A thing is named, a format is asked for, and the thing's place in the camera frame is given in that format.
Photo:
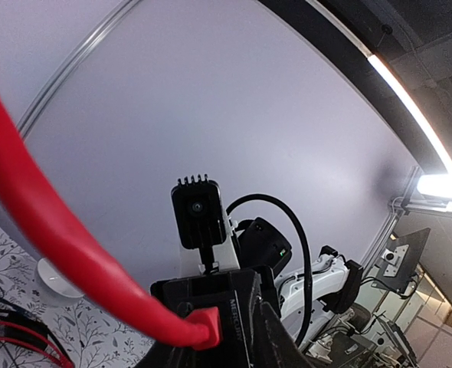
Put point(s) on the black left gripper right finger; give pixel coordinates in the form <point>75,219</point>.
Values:
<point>271,344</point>

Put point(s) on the right aluminium frame post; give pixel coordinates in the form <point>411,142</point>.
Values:
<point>22,102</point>

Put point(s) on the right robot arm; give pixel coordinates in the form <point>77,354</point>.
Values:
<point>336,280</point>

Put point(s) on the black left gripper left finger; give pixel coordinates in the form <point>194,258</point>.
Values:
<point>161,355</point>

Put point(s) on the black network switch box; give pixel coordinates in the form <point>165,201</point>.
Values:
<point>233,293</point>

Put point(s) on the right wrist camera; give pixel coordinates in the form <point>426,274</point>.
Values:
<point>199,215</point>

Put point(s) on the black ethernet cable teal boot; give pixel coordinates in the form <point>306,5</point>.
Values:
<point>20,328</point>

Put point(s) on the white ceramic bowl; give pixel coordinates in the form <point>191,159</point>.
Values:
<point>54,283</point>

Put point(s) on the floral patterned table cloth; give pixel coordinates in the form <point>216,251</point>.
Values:
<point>90,336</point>

